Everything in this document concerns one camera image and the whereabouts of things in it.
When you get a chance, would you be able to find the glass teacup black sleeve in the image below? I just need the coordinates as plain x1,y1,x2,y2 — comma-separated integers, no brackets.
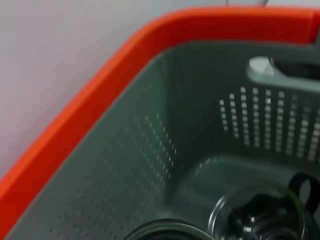
207,172,320,240
124,218,213,240

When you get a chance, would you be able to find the grey perforated storage basket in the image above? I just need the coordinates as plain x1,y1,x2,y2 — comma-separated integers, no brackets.
4,24,320,240

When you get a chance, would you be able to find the orange basket handle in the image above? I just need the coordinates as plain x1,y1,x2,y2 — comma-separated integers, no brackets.
0,6,320,208

